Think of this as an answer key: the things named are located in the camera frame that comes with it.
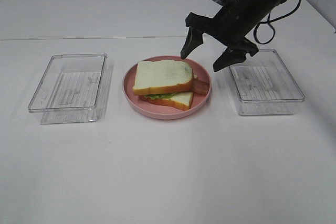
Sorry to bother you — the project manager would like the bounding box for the clear left plastic tray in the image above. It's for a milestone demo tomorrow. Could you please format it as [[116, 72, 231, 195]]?
[[28, 53, 113, 124]]

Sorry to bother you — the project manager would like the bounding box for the bacon strip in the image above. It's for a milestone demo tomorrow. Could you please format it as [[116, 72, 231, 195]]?
[[191, 79, 209, 95]]

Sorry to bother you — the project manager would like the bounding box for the pink round plate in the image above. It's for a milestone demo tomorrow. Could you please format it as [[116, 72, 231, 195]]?
[[123, 56, 212, 120]]

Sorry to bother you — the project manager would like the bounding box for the clear plastic tray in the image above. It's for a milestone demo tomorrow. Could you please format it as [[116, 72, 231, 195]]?
[[222, 49, 305, 116], [28, 53, 113, 124]]

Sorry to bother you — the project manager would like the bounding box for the bread slice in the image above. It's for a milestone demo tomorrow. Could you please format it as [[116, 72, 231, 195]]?
[[139, 92, 194, 111], [133, 60, 194, 95]]

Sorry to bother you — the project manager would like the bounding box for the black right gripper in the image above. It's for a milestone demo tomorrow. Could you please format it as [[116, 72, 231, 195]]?
[[180, 3, 258, 71]]

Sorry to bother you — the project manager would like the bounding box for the green lettuce leaf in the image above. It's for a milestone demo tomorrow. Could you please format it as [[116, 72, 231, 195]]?
[[144, 92, 177, 100]]

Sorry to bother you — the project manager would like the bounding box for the clear right plastic tray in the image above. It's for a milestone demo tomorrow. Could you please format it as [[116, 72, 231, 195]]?
[[222, 49, 305, 116]]

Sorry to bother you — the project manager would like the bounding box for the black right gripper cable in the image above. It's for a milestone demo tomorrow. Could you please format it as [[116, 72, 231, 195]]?
[[254, 0, 303, 45]]

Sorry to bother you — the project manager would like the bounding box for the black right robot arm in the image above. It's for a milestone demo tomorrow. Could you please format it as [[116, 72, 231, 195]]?
[[180, 0, 287, 71]]

